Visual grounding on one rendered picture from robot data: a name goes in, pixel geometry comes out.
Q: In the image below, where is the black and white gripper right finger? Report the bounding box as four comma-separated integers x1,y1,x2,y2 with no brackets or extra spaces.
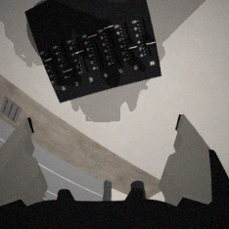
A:
159,114,229,229

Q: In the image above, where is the black fader panel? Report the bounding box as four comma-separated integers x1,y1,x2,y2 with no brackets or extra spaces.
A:
25,0,161,103

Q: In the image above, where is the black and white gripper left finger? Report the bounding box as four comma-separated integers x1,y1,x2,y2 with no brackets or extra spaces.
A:
0,117,48,229

